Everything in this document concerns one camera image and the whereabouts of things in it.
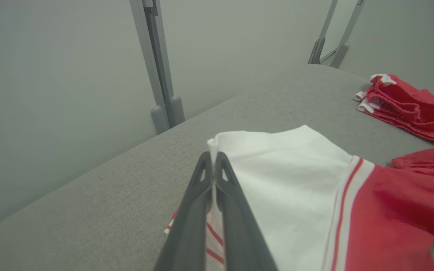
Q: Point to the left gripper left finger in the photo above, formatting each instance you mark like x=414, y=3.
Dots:
x=188, y=233

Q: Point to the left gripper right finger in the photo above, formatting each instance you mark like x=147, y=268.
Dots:
x=239, y=233

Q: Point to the red basketball jersey white sleeves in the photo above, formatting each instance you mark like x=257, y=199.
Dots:
x=296, y=180

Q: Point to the red shorts white trim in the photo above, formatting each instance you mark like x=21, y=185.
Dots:
x=401, y=105

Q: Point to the grey rounded post foot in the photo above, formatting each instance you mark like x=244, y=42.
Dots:
x=177, y=111
x=159, y=120

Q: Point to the grey partition post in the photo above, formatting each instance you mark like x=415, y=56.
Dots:
x=153, y=45

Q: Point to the grey partition end frame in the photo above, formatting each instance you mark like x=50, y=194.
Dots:
x=339, y=56

